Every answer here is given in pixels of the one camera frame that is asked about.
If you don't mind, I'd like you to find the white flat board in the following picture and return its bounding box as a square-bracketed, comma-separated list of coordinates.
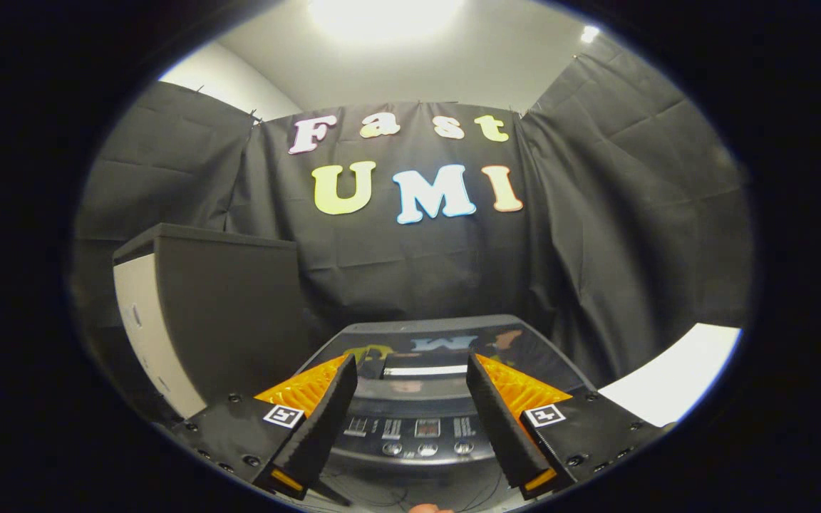
[597, 323, 743, 428]

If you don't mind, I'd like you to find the grey and beige cabinet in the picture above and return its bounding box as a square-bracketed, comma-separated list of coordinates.
[112, 223, 313, 421]

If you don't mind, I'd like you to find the grey top-loading washing machine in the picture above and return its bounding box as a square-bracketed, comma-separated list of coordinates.
[295, 314, 597, 511]

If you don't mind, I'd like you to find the black backdrop cloth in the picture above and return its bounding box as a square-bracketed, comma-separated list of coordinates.
[71, 51, 755, 401]

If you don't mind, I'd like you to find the dark transparent washing machine lid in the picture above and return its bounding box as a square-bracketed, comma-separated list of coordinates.
[296, 314, 594, 401]

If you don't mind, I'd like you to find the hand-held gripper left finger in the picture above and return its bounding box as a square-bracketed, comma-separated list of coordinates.
[168, 354, 359, 499]

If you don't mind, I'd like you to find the large ceiling light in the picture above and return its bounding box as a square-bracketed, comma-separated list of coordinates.
[309, 0, 467, 45]

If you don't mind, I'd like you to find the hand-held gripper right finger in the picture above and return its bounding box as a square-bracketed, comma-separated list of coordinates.
[466, 351, 675, 502]

